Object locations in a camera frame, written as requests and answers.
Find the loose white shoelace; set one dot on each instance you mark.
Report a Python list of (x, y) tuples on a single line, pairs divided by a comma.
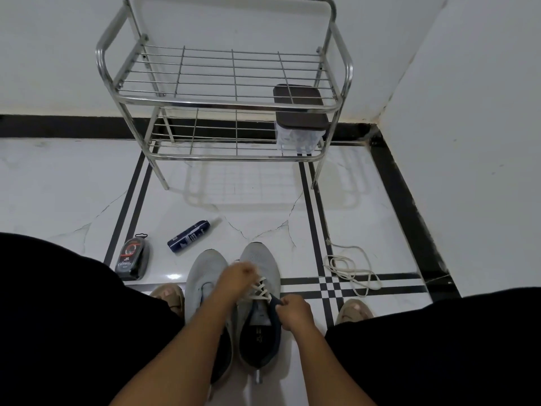
[(353, 270)]

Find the person's left forearm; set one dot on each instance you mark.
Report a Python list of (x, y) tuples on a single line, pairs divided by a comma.
[(177, 355)]

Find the person's left leg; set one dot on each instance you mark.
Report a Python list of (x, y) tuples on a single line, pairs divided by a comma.
[(72, 325)]

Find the person's right forearm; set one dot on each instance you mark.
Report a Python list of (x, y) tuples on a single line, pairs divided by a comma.
[(327, 367)]

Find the grey laced sneaker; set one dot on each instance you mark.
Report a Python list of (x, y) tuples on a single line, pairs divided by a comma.
[(260, 304)]

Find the person's right hand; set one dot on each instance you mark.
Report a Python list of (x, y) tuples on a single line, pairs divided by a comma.
[(295, 313)]

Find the person's right leg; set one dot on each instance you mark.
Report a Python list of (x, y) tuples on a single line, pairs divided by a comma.
[(439, 346)]

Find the person's left fingers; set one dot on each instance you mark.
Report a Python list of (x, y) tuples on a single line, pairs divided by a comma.
[(252, 274)]

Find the person's left foot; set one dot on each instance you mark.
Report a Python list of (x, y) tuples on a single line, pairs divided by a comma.
[(169, 296)]

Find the grey unlaced sneaker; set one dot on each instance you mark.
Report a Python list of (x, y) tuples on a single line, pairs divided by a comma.
[(207, 287)]

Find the person's leg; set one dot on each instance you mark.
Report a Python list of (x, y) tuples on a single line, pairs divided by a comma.
[(439, 346), (72, 325)]

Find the person's left hand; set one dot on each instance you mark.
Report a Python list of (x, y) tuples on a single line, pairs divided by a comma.
[(236, 279)]

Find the person's right fingers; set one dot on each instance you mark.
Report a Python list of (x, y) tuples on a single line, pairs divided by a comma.
[(284, 306)]

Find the person's foot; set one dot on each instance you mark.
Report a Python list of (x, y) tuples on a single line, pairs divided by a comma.
[(169, 296), (354, 310)]

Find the black shoe polish sponge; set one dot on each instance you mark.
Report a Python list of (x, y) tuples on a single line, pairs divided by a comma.
[(132, 258)]

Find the clear container with brown lid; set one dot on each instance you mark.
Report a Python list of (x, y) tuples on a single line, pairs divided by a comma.
[(299, 118)]

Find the blue spray can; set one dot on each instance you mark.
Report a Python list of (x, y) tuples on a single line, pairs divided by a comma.
[(188, 235)]

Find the white shoelace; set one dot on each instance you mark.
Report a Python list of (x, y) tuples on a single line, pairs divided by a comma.
[(261, 290), (353, 270)]

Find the person's right foot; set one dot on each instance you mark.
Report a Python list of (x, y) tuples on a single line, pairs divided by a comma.
[(354, 310)]

